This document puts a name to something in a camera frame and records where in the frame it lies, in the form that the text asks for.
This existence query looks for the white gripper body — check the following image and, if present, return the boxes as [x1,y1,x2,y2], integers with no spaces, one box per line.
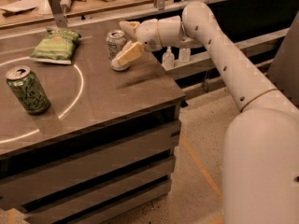
[135,16,200,52]

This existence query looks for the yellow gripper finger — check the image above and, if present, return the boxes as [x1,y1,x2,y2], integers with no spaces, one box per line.
[111,41,145,70]
[119,21,140,37]

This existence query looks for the white 7up soda can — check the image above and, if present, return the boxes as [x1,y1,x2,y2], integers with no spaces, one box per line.
[106,30,129,71]

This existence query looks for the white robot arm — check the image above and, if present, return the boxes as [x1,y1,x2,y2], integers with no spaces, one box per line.
[112,1,299,224]

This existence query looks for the green soda can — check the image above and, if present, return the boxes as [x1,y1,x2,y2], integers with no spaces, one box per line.
[6,65,50,115]

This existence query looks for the left clear sanitizer bottle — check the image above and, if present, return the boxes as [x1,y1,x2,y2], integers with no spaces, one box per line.
[162,47,175,68]

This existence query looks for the clear sanitizer bottle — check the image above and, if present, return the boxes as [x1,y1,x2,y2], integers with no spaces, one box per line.
[162,47,175,68]
[178,49,191,62]

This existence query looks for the right clear sanitizer bottle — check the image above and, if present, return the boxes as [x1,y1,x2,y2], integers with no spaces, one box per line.
[178,49,191,62]

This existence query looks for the green chip bag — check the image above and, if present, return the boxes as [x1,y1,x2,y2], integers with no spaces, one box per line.
[30,29,81,65]

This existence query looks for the white papers on desk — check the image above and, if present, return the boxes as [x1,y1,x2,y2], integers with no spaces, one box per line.
[0,0,50,13]

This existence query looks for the grey metal bracket post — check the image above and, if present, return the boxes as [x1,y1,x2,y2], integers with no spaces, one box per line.
[48,0,67,28]

